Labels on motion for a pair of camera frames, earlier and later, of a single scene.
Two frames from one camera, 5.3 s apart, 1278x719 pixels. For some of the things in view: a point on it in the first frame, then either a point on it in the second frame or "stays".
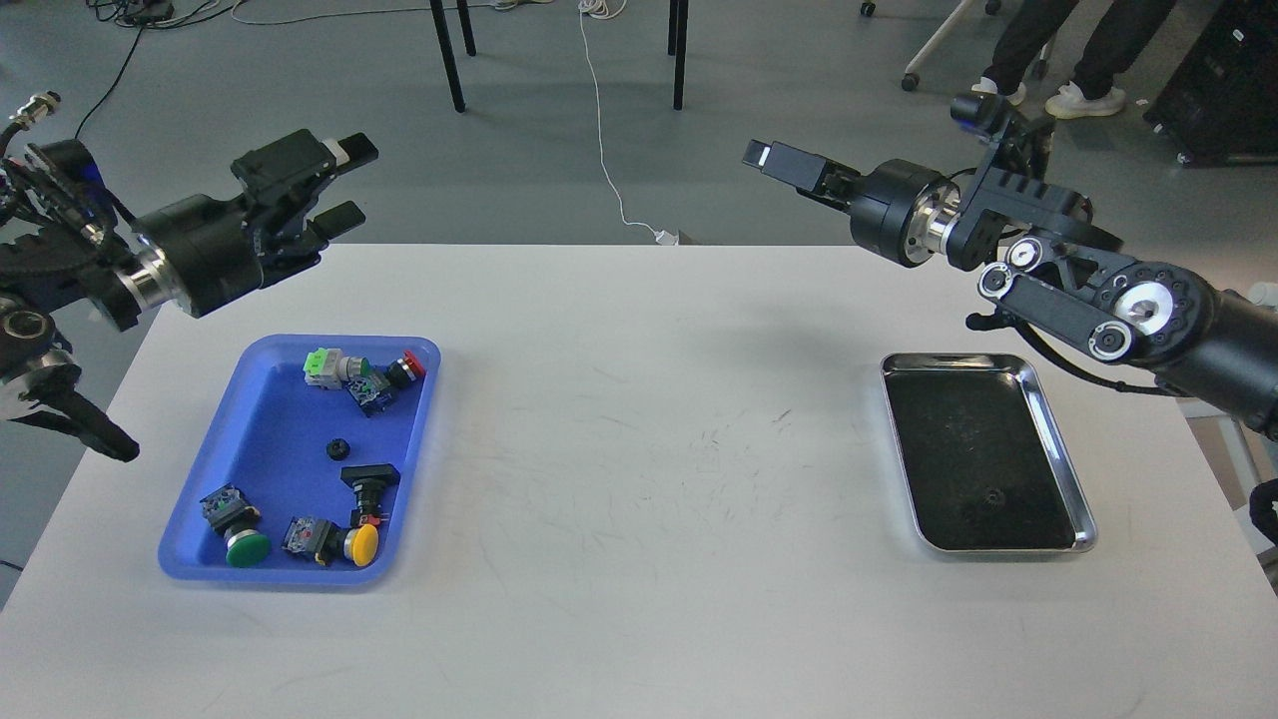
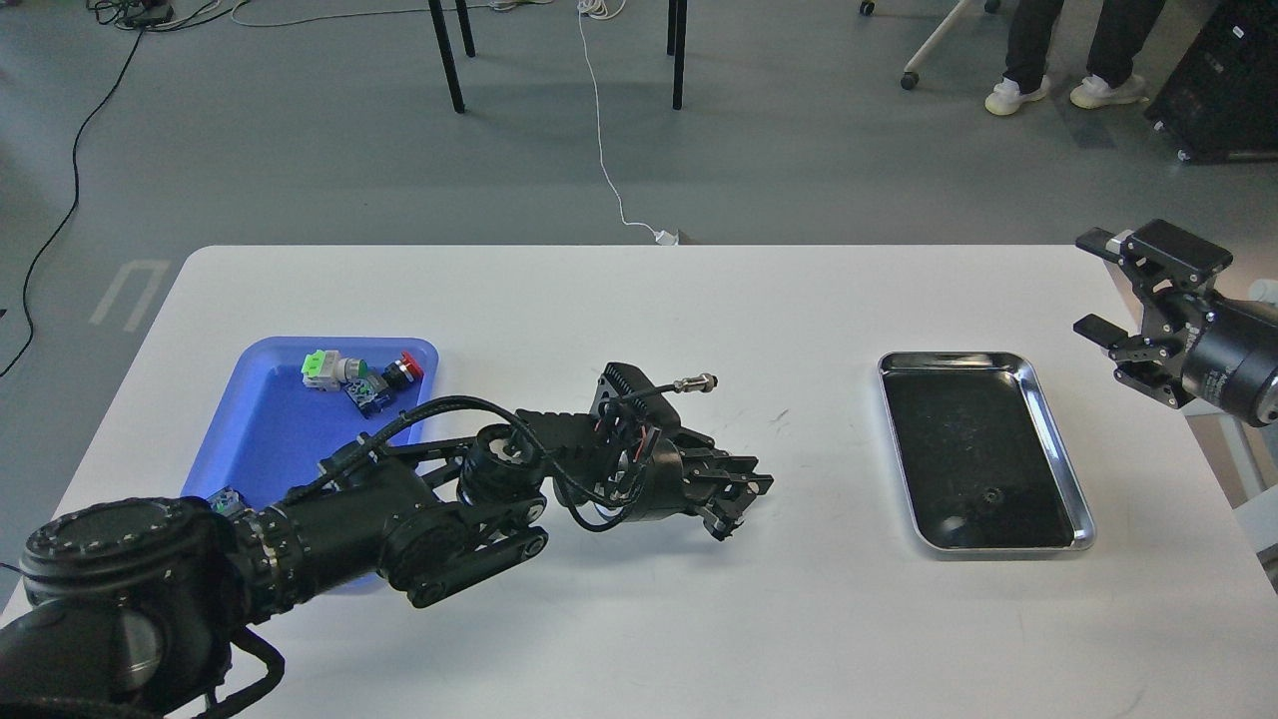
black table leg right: [680, 53] stays
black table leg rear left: [467, 28] stays
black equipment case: [1217, 104] stays
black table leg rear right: [672, 28] stays
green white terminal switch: [329, 368] stays
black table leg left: [448, 54] stays
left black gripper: [215, 252] to [671, 473]
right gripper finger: [790, 164] to [1165, 259]
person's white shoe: [1069, 103] to [1094, 93]
